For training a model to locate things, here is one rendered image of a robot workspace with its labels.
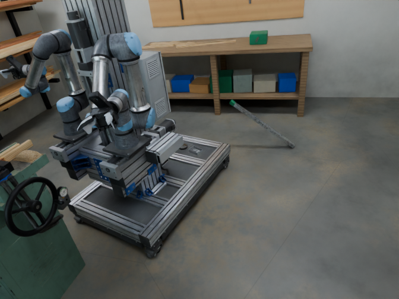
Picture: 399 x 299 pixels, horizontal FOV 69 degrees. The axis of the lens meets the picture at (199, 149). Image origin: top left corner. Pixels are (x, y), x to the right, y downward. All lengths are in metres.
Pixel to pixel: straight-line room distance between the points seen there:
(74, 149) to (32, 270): 0.78
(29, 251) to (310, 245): 1.76
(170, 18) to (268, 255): 3.32
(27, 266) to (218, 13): 3.45
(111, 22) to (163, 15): 2.52
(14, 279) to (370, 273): 2.06
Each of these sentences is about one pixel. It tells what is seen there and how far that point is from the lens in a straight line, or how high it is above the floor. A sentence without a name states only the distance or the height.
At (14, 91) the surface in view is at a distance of 4.43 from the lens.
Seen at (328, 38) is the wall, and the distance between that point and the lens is 4.18.
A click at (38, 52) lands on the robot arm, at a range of 2.07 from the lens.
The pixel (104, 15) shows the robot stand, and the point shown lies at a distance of 1.89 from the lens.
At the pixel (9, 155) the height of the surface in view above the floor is 0.93.
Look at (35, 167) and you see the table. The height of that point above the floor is 0.87.
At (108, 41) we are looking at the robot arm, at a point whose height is 1.44.
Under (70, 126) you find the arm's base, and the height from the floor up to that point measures 0.88.
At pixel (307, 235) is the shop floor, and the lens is 2.30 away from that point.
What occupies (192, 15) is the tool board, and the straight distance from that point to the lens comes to 4.26.
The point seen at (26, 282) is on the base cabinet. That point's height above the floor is 0.33.
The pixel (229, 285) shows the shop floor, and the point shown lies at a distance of 2.02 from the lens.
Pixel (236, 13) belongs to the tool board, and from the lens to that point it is 4.12.
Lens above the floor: 1.71
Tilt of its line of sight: 32 degrees down
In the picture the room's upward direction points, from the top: 7 degrees counter-clockwise
